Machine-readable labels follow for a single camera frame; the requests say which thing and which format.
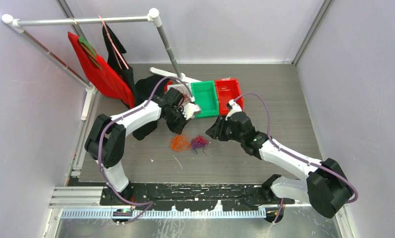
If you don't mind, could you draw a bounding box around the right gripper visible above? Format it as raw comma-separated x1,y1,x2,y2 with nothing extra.
206,115,244,143

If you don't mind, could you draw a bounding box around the red cloth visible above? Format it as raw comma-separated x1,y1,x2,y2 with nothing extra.
67,32,134,107

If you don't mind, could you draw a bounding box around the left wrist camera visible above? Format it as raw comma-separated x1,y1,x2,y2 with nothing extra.
183,103,201,120

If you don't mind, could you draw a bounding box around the red plastic bin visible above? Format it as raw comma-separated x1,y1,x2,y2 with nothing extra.
214,78,242,116

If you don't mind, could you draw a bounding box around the aluminium rail frame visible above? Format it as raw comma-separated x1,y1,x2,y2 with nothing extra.
49,183,348,220

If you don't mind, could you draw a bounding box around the white plastic bin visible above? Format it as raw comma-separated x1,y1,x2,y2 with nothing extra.
167,83,192,97

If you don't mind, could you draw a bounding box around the purple string cable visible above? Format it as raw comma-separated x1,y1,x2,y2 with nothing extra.
190,135,211,156

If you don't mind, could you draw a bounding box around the metal clothes rack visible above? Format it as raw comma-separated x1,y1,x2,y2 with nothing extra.
1,7,201,121

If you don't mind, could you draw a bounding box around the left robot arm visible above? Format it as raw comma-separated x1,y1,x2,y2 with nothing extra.
84,88,189,205

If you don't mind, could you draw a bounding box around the pink hanger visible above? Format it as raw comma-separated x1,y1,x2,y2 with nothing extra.
98,15,130,71

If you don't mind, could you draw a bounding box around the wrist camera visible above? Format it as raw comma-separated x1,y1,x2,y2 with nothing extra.
225,99,242,120
183,103,201,120

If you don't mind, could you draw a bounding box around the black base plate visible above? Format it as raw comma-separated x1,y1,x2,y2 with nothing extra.
100,183,295,212

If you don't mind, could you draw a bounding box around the black cloth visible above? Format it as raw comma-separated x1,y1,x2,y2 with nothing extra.
102,25,171,141

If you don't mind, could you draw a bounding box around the orange string cable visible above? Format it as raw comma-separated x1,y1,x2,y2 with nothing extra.
170,134,192,152

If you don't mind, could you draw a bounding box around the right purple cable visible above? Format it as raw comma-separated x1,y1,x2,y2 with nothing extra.
233,92,359,225

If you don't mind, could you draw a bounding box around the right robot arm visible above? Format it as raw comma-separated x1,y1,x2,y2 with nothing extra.
205,112,356,218

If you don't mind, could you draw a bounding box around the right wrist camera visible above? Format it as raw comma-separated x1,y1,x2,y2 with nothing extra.
225,99,242,120

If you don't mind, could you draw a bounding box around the green plastic bin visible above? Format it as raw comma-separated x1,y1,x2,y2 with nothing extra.
191,81,219,118

